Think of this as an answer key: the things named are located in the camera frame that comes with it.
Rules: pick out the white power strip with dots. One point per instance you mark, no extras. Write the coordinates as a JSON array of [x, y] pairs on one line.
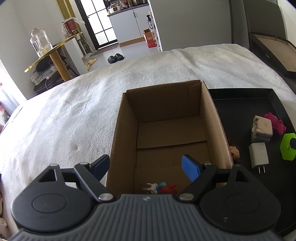
[[42, 76]]

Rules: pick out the brown cardboard box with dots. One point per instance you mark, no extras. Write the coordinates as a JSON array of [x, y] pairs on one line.
[[171, 132]]

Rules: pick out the small doll figure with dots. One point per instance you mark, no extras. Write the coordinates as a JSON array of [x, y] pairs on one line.
[[234, 150]]

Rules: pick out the grey headboard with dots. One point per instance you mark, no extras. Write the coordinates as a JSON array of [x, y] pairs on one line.
[[254, 16]]

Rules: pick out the grey door mat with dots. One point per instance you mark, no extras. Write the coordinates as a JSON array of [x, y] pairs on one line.
[[107, 48]]

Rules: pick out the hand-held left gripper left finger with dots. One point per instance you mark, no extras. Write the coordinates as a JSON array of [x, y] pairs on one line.
[[104, 165]]

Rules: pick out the rice cooker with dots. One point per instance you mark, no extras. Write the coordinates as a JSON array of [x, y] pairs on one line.
[[113, 8]]

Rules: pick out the black spray bottle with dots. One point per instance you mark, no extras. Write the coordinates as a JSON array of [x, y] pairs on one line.
[[150, 22]]

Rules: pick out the orange cardboard box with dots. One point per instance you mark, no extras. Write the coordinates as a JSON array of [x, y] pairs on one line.
[[150, 39]]

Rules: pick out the red toy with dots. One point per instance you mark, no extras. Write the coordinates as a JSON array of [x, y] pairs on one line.
[[167, 189]]

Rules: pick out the floral cloth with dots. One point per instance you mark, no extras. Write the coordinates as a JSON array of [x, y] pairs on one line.
[[2, 115]]

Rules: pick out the black framed glass door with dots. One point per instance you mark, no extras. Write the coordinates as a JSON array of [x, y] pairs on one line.
[[91, 25]]

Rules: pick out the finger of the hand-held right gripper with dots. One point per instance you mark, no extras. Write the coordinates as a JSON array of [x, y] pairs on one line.
[[293, 143]]

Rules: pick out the white plug charger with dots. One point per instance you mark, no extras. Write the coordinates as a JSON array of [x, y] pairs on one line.
[[258, 155]]

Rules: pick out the white cabinet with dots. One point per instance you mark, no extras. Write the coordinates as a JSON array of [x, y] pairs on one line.
[[129, 25]]

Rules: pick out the green hexagonal box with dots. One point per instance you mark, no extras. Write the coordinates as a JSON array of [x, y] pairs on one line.
[[286, 151]]

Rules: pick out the black box with cardboard liner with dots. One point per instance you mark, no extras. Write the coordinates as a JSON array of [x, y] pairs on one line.
[[275, 51]]

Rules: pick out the gold round side table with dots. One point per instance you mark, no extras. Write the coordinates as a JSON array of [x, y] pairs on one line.
[[57, 62]]

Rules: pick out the clear glass jar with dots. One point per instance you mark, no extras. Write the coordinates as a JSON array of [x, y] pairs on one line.
[[41, 42]]

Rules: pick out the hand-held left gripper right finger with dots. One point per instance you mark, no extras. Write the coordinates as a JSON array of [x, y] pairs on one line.
[[190, 169]]

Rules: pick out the red package in plastic bag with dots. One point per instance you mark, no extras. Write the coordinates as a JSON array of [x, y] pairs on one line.
[[71, 26]]

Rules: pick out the black tray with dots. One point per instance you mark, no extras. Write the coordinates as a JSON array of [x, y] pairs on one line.
[[233, 115]]

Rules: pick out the beige folding charger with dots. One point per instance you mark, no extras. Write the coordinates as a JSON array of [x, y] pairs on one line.
[[262, 127]]

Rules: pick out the pink toy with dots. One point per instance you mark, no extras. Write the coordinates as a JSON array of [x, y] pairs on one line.
[[278, 126]]

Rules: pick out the pair of beige slippers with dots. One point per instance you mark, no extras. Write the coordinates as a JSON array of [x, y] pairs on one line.
[[90, 63]]

